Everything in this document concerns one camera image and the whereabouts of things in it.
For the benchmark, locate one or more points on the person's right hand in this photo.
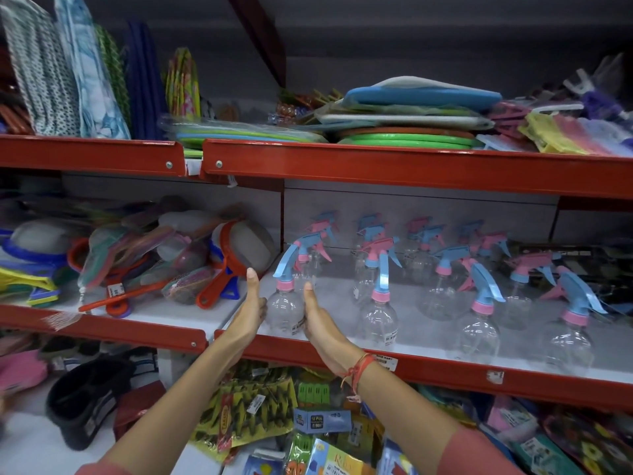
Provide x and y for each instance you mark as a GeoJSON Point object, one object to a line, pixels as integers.
{"type": "Point", "coordinates": [326, 338]}

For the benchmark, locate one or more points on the person's left hand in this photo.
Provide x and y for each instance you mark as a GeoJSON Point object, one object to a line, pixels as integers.
{"type": "Point", "coordinates": [245, 319]}

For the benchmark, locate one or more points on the person's right thumb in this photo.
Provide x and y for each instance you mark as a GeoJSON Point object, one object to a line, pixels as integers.
{"type": "Point", "coordinates": [309, 300]}

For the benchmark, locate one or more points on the person's left thumb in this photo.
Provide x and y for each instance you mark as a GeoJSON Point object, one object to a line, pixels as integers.
{"type": "Point", "coordinates": [252, 286]}

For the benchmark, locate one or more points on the clear spray bottle blue trigger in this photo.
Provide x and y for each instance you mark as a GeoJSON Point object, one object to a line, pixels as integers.
{"type": "Point", "coordinates": [285, 304]}

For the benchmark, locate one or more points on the person's left forearm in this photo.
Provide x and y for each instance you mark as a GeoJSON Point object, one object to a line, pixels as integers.
{"type": "Point", "coordinates": [173, 415]}

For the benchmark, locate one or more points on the person's right forearm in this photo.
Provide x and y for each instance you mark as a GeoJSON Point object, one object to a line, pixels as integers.
{"type": "Point", "coordinates": [410, 425]}

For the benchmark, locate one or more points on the green clip packet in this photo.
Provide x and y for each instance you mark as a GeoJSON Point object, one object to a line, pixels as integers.
{"type": "Point", "coordinates": [313, 393]}

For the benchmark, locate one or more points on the white shelf price label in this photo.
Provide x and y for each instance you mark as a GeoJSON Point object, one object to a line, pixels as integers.
{"type": "Point", "coordinates": [495, 377]}
{"type": "Point", "coordinates": [386, 363]}

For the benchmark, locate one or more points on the small blue cardboard box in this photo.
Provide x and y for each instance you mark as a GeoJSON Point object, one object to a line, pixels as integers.
{"type": "Point", "coordinates": [321, 421]}

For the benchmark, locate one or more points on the yellow green clip packets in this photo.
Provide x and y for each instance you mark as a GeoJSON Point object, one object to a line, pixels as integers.
{"type": "Point", "coordinates": [247, 415]}

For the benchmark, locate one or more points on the pile of colourful mesh strainers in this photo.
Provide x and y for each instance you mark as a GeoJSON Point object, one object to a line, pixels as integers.
{"type": "Point", "coordinates": [123, 252]}

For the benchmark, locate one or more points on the wrapped stack of plastic plates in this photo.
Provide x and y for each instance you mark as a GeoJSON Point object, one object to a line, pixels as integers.
{"type": "Point", "coordinates": [237, 131]}

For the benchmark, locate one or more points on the row of plastic spray bottles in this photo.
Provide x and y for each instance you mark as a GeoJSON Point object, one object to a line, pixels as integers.
{"type": "Point", "coordinates": [477, 336]}

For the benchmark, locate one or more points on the stack of green round plates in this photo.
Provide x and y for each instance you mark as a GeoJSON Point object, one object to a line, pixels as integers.
{"type": "Point", "coordinates": [410, 139]}

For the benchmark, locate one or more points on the black plastic container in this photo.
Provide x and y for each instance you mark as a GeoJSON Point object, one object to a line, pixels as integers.
{"type": "Point", "coordinates": [84, 400]}

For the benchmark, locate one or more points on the colourful round mat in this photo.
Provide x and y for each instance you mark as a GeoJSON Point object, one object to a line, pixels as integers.
{"type": "Point", "coordinates": [183, 84]}

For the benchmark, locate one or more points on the yellow plastic squeegee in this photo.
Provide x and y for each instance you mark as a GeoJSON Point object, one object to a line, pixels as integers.
{"type": "Point", "coordinates": [27, 286]}

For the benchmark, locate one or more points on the pink right sleeve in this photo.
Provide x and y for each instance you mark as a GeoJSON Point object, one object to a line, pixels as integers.
{"type": "Point", "coordinates": [474, 455]}

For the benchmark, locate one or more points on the dark blue board cover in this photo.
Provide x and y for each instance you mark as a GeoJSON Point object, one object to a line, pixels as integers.
{"type": "Point", "coordinates": [146, 79]}

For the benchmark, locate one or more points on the pink plastic item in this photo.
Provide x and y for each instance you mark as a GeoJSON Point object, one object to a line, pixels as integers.
{"type": "Point", "coordinates": [20, 370]}

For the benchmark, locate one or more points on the dark red diagonal brace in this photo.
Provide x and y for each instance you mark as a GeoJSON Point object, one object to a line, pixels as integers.
{"type": "Point", "coordinates": [262, 34]}

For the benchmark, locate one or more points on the green patterned board cover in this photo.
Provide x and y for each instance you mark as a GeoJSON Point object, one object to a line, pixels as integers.
{"type": "Point", "coordinates": [114, 69]}

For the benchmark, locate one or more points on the blue white marbled board cover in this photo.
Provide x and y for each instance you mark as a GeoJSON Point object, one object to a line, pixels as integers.
{"type": "Point", "coordinates": [91, 74]}

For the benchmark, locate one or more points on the pile of colourful packets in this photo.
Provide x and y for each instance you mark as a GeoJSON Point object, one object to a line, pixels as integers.
{"type": "Point", "coordinates": [544, 440]}

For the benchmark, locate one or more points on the black white dotted board cover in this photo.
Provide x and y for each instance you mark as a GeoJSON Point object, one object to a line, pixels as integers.
{"type": "Point", "coordinates": [42, 69]}

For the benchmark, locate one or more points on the pile of pastel peg packets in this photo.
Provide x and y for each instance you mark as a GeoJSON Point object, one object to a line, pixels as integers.
{"type": "Point", "coordinates": [563, 128]}

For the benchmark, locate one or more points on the red metal shelf rail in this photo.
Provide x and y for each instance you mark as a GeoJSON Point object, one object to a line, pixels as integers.
{"type": "Point", "coordinates": [99, 326]}
{"type": "Point", "coordinates": [470, 378]}
{"type": "Point", "coordinates": [420, 168]}
{"type": "Point", "coordinates": [89, 155]}

